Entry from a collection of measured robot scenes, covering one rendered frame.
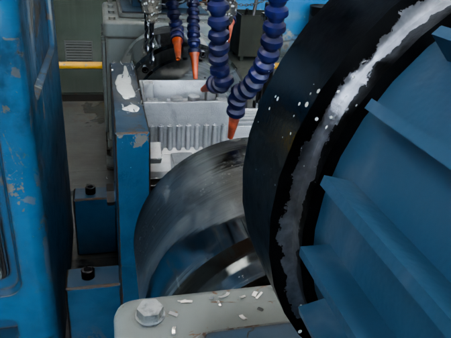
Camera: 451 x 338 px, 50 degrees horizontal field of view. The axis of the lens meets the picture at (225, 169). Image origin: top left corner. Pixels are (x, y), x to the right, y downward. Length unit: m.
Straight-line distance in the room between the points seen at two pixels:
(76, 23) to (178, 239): 3.50
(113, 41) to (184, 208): 0.73
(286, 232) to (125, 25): 0.97
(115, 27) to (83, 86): 2.88
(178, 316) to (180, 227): 0.14
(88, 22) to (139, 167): 3.31
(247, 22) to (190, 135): 4.86
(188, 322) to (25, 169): 0.31
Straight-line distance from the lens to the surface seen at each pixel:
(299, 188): 0.15
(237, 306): 0.29
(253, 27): 5.54
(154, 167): 0.66
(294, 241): 0.16
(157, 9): 0.62
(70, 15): 3.85
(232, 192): 0.41
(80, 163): 1.26
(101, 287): 0.68
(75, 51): 3.89
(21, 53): 0.50
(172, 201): 0.45
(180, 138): 0.66
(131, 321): 0.28
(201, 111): 0.66
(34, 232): 0.58
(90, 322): 0.72
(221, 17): 0.50
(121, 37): 1.11
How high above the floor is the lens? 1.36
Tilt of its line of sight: 27 degrees down
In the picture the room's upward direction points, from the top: 4 degrees clockwise
